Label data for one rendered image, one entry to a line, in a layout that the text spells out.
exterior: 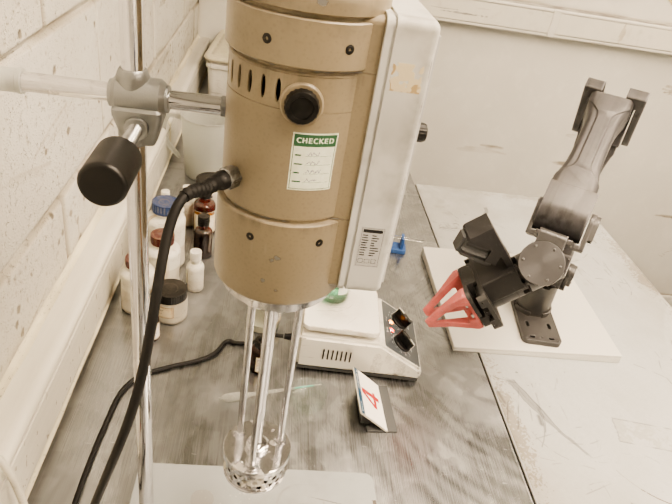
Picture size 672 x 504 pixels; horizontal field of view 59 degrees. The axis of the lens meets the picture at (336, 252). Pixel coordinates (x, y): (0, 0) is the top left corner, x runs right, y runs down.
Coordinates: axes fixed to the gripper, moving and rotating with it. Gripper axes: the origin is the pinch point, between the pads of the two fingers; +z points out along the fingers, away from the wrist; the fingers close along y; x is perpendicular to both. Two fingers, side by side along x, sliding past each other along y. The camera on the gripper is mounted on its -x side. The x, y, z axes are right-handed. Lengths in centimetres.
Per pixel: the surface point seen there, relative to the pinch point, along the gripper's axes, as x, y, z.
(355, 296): -3.3, -8.7, 10.8
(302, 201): -41, 35, -6
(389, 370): 5.7, 0.8, 10.3
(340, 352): -1.4, 0.7, 14.9
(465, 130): 47, -157, -15
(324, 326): -6.5, -0.1, 14.7
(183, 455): -10.9, 18.7, 33.3
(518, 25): 19, -153, -48
